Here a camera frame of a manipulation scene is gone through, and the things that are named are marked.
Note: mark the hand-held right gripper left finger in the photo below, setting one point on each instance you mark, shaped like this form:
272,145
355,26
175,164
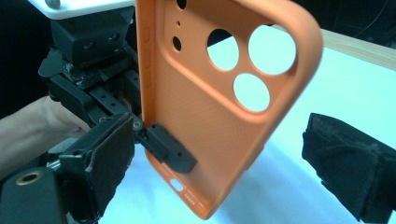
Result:
99,161

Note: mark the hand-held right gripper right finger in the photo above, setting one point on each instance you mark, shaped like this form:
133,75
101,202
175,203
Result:
351,165

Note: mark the orange phone case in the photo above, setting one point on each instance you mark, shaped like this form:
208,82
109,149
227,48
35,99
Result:
202,124

